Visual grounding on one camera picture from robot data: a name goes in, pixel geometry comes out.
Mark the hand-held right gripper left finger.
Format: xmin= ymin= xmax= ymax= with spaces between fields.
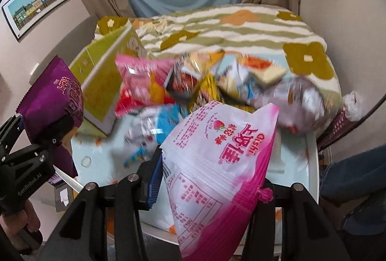
xmin=45 ymin=145 xmax=165 ymax=261

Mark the framed wall picture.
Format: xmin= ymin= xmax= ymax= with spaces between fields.
xmin=1 ymin=0 xmax=70 ymax=41

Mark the person's jeans leg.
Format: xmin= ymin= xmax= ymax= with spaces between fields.
xmin=320 ymin=145 xmax=386 ymax=237

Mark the light blue daisy tablecloth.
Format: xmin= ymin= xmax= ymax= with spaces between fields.
xmin=71 ymin=116 xmax=317 ymax=234

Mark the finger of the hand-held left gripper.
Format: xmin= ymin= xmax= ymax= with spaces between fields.
xmin=39 ymin=115 xmax=76 ymax=148
xmin=0 ymin=115 xmax=23 ymax=159

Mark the grey speckled snack packet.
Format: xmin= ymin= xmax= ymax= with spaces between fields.
xmin=250 ymin=74 xmax=328 ymax=135

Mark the hot pink snack packet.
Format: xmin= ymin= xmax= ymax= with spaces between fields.
xmin=115 ymin=54 xmax=177 ymax=118

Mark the dark ribbed object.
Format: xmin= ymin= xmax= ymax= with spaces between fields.
xmin=317 ymin=109 xmax=353 ymax=153

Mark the gold snack packet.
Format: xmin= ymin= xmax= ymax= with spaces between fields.
xmin=188 ymin=74 xmax=257 ymax=114

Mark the green cardboard box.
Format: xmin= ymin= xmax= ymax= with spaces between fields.
xmin=69 ymin=24 xmax=148 ymax=133

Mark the red snack packet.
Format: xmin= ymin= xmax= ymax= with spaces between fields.
xmin=164 ymin=62 xmax=202 ymax=105

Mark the person's left hand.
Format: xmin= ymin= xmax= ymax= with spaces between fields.
xmin=0 ymin=199 xmax=43 ymax=254

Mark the silver blue snack packet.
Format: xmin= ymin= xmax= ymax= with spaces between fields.
xmin=217 ymin=58 xmax=287 ymax=105

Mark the green striped floral blanket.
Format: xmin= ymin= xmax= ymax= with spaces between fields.
xmin=95 ymin=3 xmax=343 ymax=117

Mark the white pink snack packet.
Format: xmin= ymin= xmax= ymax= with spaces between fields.
xmin=160 ymin=100 xmax=279 ymax=261

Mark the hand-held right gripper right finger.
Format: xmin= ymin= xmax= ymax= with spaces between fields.
xmin=241 ymin=181 xmax=352 ymax=261

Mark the purple snack packet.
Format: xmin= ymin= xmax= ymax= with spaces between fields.
xmin=16 ymin=55 xmax=85 ymax=179

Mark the yellow chips packet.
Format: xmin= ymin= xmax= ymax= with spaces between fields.
xmin=181 ymin=50 xmax=225 ymax=81

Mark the blue white checkered snack packet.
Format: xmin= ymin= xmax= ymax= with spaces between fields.
xmin=113 ymin=104 xmax=189 ymax=168

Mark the white plastic bag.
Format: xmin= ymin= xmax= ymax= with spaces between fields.
xmin=341 ymin=92 xmax=365 ymax=121

